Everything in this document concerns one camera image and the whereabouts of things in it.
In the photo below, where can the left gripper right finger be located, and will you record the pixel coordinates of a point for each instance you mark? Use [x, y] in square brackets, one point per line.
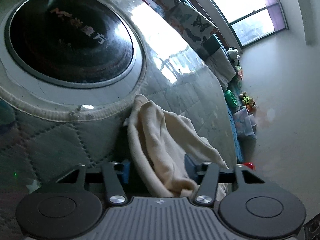
[207, 175]

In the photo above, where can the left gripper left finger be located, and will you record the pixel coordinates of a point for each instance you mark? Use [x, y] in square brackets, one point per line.
[108, 182]

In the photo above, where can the cream sweater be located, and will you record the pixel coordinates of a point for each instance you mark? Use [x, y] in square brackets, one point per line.
[159, 142]

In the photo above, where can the red plastic stool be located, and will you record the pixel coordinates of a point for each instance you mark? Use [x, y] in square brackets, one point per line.
[250, 165]

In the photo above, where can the clear plastic storage box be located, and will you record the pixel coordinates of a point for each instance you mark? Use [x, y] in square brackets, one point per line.
[245, 124]

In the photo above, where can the green bowl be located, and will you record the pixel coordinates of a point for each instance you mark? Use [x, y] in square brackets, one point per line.
[230, 99]

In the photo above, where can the green yellow plush toys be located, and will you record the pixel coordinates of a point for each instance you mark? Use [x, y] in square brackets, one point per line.
[247, 101]

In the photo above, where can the orange green plush toy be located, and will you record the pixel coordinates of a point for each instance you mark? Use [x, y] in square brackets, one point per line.
[240, 73]

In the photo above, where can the grey cushion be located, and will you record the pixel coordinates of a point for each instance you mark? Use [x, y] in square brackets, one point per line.
[221, 67]

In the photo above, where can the panda plush toy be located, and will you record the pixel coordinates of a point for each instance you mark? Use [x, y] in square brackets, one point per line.
[234, 56]

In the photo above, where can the blue sofa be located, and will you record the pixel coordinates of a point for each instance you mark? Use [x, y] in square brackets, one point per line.
[208, 49]

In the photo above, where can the black round induction cooktop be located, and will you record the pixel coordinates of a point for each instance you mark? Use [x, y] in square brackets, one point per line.
[70, 43]

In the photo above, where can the butterfly pillow upright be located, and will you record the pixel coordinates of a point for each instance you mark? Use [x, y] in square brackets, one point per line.
[191, 25]

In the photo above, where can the window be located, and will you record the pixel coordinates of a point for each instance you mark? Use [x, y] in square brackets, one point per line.
[240, 22]

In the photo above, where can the purple window blind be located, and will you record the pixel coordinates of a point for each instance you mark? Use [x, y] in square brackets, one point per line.
[276, 14]

